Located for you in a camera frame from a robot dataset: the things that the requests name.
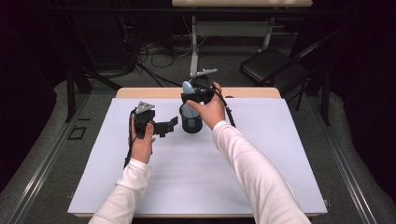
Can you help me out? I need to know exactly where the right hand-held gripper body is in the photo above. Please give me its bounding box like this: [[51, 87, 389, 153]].
[[189, 68, 219, 105]]

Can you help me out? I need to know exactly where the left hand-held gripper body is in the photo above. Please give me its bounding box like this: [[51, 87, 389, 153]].
[[134, 101, 172, 140]]

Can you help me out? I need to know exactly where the black mesh pen holder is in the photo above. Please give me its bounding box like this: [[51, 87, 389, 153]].
[[178, 102, 205, 134]]

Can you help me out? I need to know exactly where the person's right hand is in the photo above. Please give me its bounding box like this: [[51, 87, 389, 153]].
[[186, 81, 227, 131]]

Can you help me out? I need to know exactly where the person's left hand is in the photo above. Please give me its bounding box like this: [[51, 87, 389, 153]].
[[128, 116, 156, 165]]

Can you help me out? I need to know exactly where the white table cover sheet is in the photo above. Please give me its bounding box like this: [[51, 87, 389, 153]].
[[66, 97, 329, 217]]

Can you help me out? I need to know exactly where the black folding chair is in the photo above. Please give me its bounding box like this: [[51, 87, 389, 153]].
[[239, 48, 312, 112]]

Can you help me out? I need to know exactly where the white-legged background desk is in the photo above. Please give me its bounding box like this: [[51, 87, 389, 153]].
[[171, 0, 314, 79]]

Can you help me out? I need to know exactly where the black metal stand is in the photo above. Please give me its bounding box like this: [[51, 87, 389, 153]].
[[64, 18, 123, 123], [257, 29, 342, 127]]

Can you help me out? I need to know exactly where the left hand-held gripper cable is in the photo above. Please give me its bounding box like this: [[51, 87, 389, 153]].
[[123, 108, 138, 169]]

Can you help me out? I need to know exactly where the hand-held gripper cable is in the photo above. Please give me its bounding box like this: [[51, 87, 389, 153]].
[[123, 108, 138, 169], [199, 81, 237, 129]]

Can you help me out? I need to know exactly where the right hand-held gripper cable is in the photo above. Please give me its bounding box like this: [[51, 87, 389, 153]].
[[199, 81, 237, 129]]

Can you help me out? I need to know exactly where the bundle of floor cables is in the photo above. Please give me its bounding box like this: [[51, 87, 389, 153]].
[[118, 15, 207, 89]]

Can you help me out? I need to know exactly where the aluminium floor rail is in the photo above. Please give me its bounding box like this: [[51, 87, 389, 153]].
[[306, 96, 378, 224], [5, 92, 92, 224]]

